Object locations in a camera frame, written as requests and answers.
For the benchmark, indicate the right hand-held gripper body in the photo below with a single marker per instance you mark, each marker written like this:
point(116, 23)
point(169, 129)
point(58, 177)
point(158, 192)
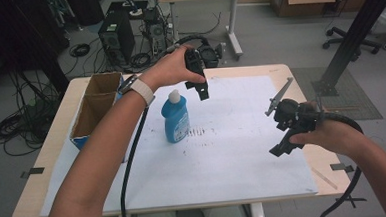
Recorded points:
point(289, 115)

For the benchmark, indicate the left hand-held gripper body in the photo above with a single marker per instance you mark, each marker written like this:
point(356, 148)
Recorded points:
point(210, 56)

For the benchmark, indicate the blue bottle with white cap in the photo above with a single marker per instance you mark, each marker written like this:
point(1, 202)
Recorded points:
point(176, 122)

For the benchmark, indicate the person's left hand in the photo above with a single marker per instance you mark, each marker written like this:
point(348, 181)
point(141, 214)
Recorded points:
point(170, 71)

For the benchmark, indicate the person's right hand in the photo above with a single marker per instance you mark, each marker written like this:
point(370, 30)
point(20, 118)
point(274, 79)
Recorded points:
point(332, 136)

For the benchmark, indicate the white-legged desk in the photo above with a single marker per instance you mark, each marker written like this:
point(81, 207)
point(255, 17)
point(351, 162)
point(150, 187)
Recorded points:
point(233, 19)

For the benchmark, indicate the white sheet mat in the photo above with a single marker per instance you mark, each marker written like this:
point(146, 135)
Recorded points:
point(236, 153)

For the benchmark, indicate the clear tape strip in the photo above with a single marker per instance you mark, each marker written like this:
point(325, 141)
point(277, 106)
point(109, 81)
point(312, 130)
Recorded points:
point(324, 178)

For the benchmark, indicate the wristwatch with white band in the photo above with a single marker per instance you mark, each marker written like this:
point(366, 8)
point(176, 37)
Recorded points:
point(140, 88)

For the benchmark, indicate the open computer tower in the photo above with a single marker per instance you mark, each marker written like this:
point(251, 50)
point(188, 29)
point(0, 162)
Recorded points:
point(156, 30)

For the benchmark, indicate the black tape strip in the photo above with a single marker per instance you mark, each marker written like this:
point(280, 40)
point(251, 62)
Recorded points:
point(33, 171)
point(341, 167)

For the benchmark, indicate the grey floor mat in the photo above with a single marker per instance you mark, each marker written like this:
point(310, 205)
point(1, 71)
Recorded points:
point(351, 103)

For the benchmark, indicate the white table leg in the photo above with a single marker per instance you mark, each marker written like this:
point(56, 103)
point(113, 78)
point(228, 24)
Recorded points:
point(257, 214)

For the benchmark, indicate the black tape cross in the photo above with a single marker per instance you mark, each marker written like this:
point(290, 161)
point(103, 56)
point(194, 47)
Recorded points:
point(352, 200)

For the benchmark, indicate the black computer tower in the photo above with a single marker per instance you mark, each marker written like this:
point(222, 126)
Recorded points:
point(117, 35)

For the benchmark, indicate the black office chair base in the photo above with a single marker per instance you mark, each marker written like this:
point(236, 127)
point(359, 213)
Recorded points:
point(347, 38)

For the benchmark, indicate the open cardboard box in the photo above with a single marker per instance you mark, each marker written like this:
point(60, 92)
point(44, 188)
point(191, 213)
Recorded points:
point(95, 103)

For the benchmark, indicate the brown cardboard box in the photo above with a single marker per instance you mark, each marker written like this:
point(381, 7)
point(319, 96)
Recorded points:
point(304, 1)

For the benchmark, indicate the light wooden table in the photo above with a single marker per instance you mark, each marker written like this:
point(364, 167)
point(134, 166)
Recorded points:
point(52, 142)

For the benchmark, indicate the dark curtain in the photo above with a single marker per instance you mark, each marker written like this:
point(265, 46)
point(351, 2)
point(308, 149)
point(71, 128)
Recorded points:
point(17, 34)

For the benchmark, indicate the black metal stand post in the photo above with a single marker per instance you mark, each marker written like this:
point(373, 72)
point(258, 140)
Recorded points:
point(360, 26)

